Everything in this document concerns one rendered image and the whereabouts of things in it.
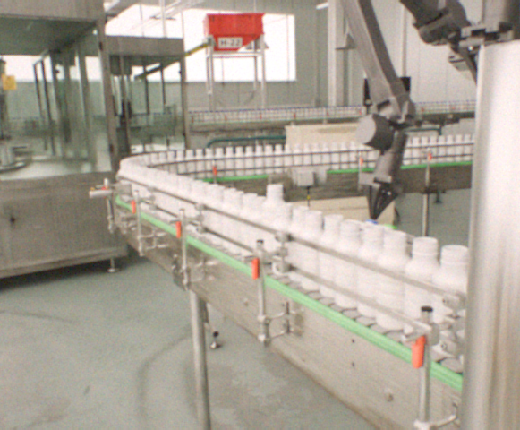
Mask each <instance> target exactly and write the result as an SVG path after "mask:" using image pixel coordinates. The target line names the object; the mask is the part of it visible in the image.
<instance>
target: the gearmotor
mask: <svg viewBox="0 0 520 430"><path fill-rule="evenodd" d="M267 179H268V185H282V186H283V192H282V194H283V200H284V201H286V200H291V190H295V189H307V190H308V207H309V190H310V188H319V187H324V186H325V184H326V182H327V174H326V170H325V168H324V167H323V166H310V167H296V168H288V169H287V171H286V174H279V175H269V176H267ZM309 209H310V207H309Z"/></svg>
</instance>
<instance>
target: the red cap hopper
mask: <svg viewBox="0 0 520 430"><path fill-rule="evenodd" d="M264 16H265V13H206V14H205V16H204V18H203V20H202V23H203V30H204V38H212V42H213V38H214V39H215V41H216V42H217V47H206V48H205V59H206V75H207V90H208V105H209V115H210V112H211V111H212V109H213V115H215V114H216V111H217V103H218V104H219V105H220V106H221V107H222V108H226V106H225V105H224V104H223V103H222V102H221V101H220V100H218V99H217V96H218V97H219V98H220V99H221V100H222V101H223V102H224V103H225V104H226V105H227V106H228V107H229V108H231V107H232V106H231V105H230V104H229V103H228V102H227V101H226V100H225V99H224V98H223V97H222V96H221V95H220V94H239V93H252V95H251V96H250V97H249V98H248V99H247V100H246V101H245V102H244V103H243V104H242V105H241V107H242V108H244V106H245V105H246V104H247V103H248V102H249V101H250V100H251V98H252V97H253V96H254V100H253V101H252V102H251V103H250V104H249V107H251V106H252V105H253V104H254V103H255V113H257V109H260V107H259V97H260V96H261V95H262V109H265V113H266V112H267V111H266V109H267V86H266V60H265V34H266V32H264V25H263V17H264ZM258 39H260V51H257V40H258ZM250 43H252V51H238V50H240V49H241V48H243V47H245V46H247V45H248V44H250ZM241 54H253V56H227V55H241ZM258 56H260V64H261V89H259V84H258V59H257V57H258ZM219 58H253V77H254V89H250V90H216V80H215V64H214V59H219ZM209 63H210V65H209ZM210 78H211V81H210ZM216 95H217V96H216ZM215 138H218V135H216V134H215V133H210V140H212V139H215ZM210 148H211V149H212V150H213V151H212V152H213V155H214V156H216V155H217V149H218V148H219V143H218V142H215V143H214V142H213V143H212V144H211V146H210Z"/></svg>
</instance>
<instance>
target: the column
mask: <svg viewBox="0 0 520 430"><path fill-rule="evenodd" d="M343 36H344V8H343V6H342V4H341V1H340V0H328V42H329V85H328V106H329V107H330V109H332V108H331V107H335V108H334V109H335V110H336V109H337V107H339V109H340V107H342V106H343V57H344V50H334V49H335V48H336V46H337V45H338V43H339V42H340V40H341V39H342V38H343Z"/></svg>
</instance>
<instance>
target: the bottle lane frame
mask: <svg viewBox="0 0 520 430"><path fill-rule="evenodd" d="M121 209H123V212H125V213H126V220H127V222H129V224H127V229H128V237H126V236H125V235H124V241H125V242H126V243H128V244H129V245H131V246H132V247H133V248H135V249H136V250H137V251H139V248H140V241H139V240H138V235H139V231H138V221H137V212H136V213H133V212H132V206H131V205H129V204H127V203H125V202H121ZM141 221H142V231H143V235H144V236H145V237H147V236H152V235H153V230H152V229H153V227H155V229H156V235H155V236H153V237H150V238H146V240H145V242H144V245H145V248H149V247H153V246H154V242H153V240H154V238H156V239H157V247H155V248H154V249H150V250H147V252H146V253H145V256H146V257H147V258H148V259H150V260H151V261H153V262H154V263H156V264H157V265H158V266H160V267H161V268H162V269H163V270H164V271H166V272H167V273H168V274H170V275H171V276H172V277H173V271H172V268H171V267H172V261H173V259H176V260H177V261H178V262H180V263H181V264H183V252H182V239H181V238H177V237H176V229H175V228H173V227H170V226H168V225H167V224H166V223H164V222H162V221H160V220H158V219H156V218H153V217H152V216H150V215H149V214H147V213H145V212H143V211H141ZM186 236H187V235H186ZM187 248H188V260H189V265H191V266H192V265H196V264H200V263H201V259H200V254H204V262H205V264H202V265H201V266H200V267H196V268H192V271H191V280H197V279H200V278H201V277H202V272H201V268H204V269H205V277H206V279H203V280H201V281H197V282H193V285H192V286H191V289H190V290H191V291H192V292H193V293H195V294H196V295H197V296H199V297H200V298H202V299H203V300H204V301H206V302H207V303H208V304H210V305H211V306H213V307H214V308H215V309H217V310H218V311H219V312H220V313H221V314H223V315H224V316H226V317H227V318H228V319H230V320H231V321H232V322H234V323H235V324H237V325H238V326H239V327H240V328H241V329H244V330H245V331H247V332H248V333H249V334H251V335H252V337H254V338H255V339H256V340H257V339H258V335H259V333H260V325H259V324H258V323H257V317H258V315H259V314H260V313H259V291H258V279H253V278H252V275H251V267H250V266H248V265H246V263H242V262H240V260H236V259H235V258H234V257H231V256H229V255H227V254H225V253H221V252H219V251H218V250H216V249H215V248H212V247H210V246H209V245H205V244H204V243H202V242H200V241H199V240H196V239H194V237H190V236H187ZM265 282H266V307H267V316H269V317H271V316H275V315H279V314H282V313H283V312H282V299H284V300H285V301H287V306H288V314H285V315H284V316H282V317H281V318H278V319H275V320H271V324H270V326H269V335H273V334H276V333H280V332H281V331H283V318H285V319H286V320H288V332H286V333H285V334H283V335H282V336H279V337H275V338H273V339H272V342H271V343H270V344H269V345H268V348H269V349H270V350H272V351H273V352H274V353H276V354H277V355H278V356H280V357H281V358H283V359H284V360H285V361H286V362H287V363H288V364H290V365H291V366H293V367H294V368H295V369H297V370H298V371H299V372H301V373H302V374H304V375H305V376H306V377H308V378H309V379H310V380H312V381H313V382H314V383H316V384H317V385H318V386H319V387H320V388H322V389H323V390H324V391H326V392H327V393H329V394H330V395H331V396H333V397H334V398H335V399H337V400H338V401H340V402H341V403H342V404H344V405H345V406H346V407H348V408H349V409H351V410H352V411H353V412H354V414H355V415H356V416H358V417H359V418H361V419H362V420H363V421H365V422H366V423H367V424H369V425H370V426H372V427H373V428H374V429H376V430H414V424H415V421H416V420H417V419H418V410H419V403H418V382H419V368H418V369H415V368H413V363H412V350H411V349H409V348H407V347H405V346H403V344H402V343H397V342H395V341H393V340H391V339H389V338H387V334H380V333H378V332H376V331H374V330H372V329H371V327H370V326H369V327H366V326H364V325H362V324H360V323H358V322H357V321H356V319H350V318H348V317H346V316H344V315H343V313H339V312H337V311H335V310H333V309H331V308H330V306H325V305H323V304H321V303H319V300H314V299H312V298H310V297H308V295H304V294H303V293H301V292H299V291H298V289H293V288H290V287H288V284H287V285H285V284H283V283H281V282H279V281H278V280H275V279H272V278H270V276H267V275H265ZM462 387H463V379H462V372H459V373H456V372H454V371H452V370H450V369H448V368H446V367H444V366H443V365H441V361H439V362H434V361H432V360H431V375H430V420H431V421H432V422H434V423H435V424H436V423H438V422H439V421H441V420H443V419H446V418H448V417H450V416H451V415H452V414H451V395H452V394H454V395H456V396H457V397H458V398H460V399H462Z"/></svg>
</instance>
